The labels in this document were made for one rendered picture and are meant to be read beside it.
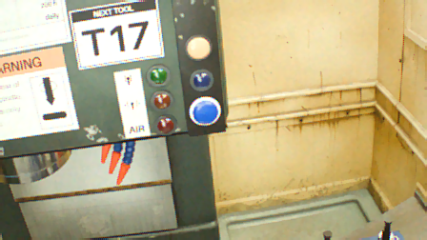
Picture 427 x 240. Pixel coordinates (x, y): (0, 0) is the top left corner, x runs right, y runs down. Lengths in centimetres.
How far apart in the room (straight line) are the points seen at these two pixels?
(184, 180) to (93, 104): 90
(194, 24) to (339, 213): 157
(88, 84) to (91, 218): 95
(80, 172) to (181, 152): 28
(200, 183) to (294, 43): 58
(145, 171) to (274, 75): 60
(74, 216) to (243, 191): 73
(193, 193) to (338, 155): 70
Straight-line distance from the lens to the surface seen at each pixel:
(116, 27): 58
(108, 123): 62
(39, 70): 60
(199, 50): 58
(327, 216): 205
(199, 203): 154
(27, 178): 84
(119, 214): 151
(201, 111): 61
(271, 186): 200
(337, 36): 179
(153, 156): 139
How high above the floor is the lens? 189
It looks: 29 degrees down
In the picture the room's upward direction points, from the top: 6 degrees counter-clockwise
